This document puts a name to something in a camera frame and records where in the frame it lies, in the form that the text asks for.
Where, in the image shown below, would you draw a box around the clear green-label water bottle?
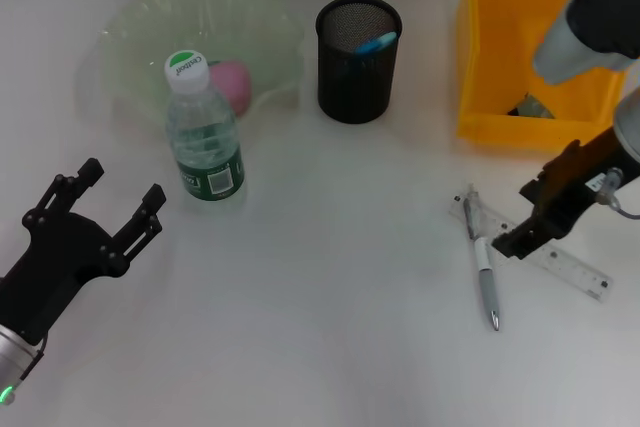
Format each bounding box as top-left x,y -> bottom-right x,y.
162,48 -> 246,203

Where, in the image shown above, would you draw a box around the light blue scissors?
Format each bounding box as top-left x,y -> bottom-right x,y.
353,30 -> 399,56

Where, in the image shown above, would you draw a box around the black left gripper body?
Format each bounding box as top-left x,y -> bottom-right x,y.
0,210 -> 125,344

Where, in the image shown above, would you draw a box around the grey white ballpoint pen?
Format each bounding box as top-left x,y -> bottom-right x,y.
461,183 -> 502,333

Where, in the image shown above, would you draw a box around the pink plush peach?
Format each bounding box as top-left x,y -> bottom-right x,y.
207,60 -> 253,118

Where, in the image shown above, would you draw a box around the black mesh pen holder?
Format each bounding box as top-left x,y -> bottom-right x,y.
314,0 -> 404,125

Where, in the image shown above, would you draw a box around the translucent green ruffled bowl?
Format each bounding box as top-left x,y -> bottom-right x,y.
97,0 -> 306,134

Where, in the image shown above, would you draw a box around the transparent plastic ruler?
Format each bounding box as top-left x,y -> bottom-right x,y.
448,191 -> 614,302

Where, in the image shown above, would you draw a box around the yellow plastic bin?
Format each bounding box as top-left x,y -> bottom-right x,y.
455,0 -> 629,151

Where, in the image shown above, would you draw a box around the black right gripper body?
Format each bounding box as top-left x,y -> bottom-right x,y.
517,126 -> 629,241

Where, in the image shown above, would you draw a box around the right wrist cable with plugs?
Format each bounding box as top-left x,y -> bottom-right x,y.
589,166 -> 640,222

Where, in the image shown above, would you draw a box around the right wrist camera housing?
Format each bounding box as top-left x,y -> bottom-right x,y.
532,0 -> 640,86

